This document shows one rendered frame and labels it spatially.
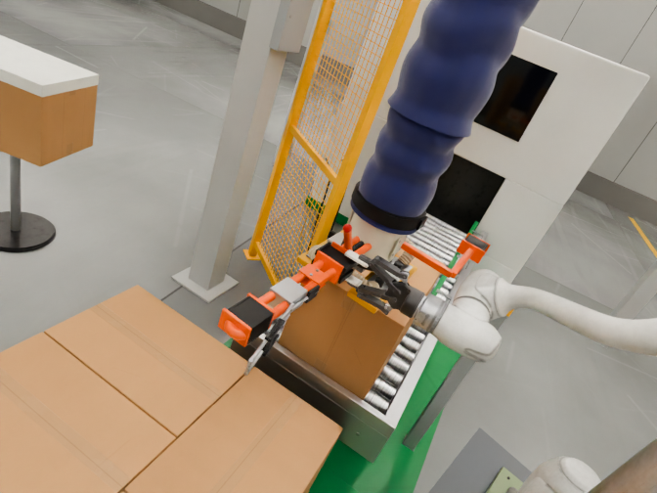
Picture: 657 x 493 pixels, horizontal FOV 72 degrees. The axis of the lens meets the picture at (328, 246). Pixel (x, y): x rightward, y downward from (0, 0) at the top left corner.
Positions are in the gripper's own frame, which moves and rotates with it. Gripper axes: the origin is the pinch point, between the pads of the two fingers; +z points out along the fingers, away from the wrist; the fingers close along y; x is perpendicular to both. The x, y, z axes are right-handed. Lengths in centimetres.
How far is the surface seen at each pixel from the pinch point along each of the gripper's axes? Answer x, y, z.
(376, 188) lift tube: 12.0, -18.7, 5.3
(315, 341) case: 27, 52, 7
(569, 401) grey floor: 194, 121, -134
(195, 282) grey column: 87, 118, 106
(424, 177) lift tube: 14.4, -26.6, -4.9
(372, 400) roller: 32, 66, -22
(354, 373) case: 27, 55, -11
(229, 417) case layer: -11, 66, 15
